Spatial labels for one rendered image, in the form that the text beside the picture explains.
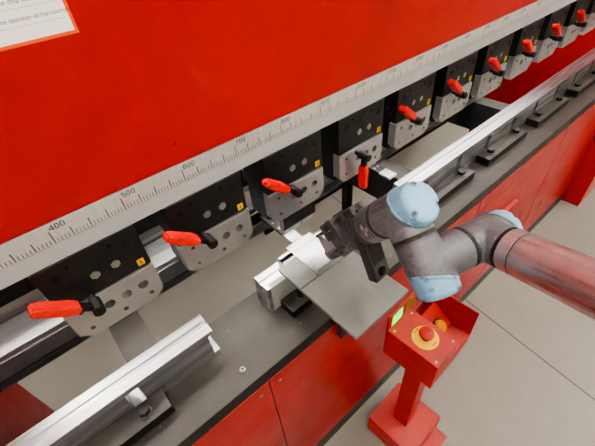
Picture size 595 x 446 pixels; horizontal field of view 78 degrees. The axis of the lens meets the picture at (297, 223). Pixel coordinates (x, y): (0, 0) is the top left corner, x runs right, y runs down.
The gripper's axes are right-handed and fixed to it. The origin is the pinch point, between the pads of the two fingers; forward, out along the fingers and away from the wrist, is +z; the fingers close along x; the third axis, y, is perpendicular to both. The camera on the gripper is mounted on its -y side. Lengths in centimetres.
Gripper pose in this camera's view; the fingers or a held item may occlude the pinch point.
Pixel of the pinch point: (330, 253)
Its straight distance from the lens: 89.6
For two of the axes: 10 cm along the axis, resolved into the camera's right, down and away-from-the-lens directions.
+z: -3.6, 2.6, 9.0
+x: -7.6, 4.8, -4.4
